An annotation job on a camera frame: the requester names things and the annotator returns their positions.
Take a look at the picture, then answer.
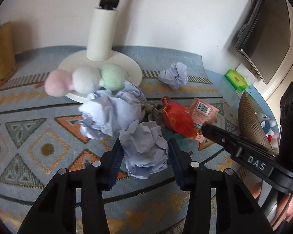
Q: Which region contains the white blue plush doll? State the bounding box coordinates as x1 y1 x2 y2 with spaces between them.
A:
255 113 279 151

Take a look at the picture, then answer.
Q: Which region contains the paper ball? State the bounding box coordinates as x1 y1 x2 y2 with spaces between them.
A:
119 119 169 179
78 81 145 140
158 62 188 90

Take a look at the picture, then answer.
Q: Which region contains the three ball plush toy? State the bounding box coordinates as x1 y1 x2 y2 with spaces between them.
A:
44 64 129 97

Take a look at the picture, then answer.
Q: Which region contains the brown ribbed basket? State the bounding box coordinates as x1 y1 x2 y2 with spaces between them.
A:
238 91 279 154

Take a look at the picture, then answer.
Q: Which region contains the teal flat toy piece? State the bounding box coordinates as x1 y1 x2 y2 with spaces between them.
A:
163 131 194 155

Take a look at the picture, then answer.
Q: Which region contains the orange red toy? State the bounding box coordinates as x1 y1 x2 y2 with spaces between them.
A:
161 96 197 139

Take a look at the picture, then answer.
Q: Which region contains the green tissue pack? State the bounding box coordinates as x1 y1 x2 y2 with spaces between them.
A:
224 69 249 92

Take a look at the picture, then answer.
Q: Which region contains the patterned blue table mat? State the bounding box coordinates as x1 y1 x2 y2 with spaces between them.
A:
0 46 239 233

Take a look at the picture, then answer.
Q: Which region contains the grey plaid bow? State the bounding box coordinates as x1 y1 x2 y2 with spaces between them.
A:
142 101 165 128

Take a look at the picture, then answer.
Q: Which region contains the bamboo pen holder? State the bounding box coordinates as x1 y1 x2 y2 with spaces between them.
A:
0 22 17 86

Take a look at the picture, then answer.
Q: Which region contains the white desk lamp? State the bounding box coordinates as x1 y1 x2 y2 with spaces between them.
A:
57 0 143 104

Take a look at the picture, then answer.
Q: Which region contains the black wall monitor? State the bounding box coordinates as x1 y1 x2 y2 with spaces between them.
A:
234 0 291 84

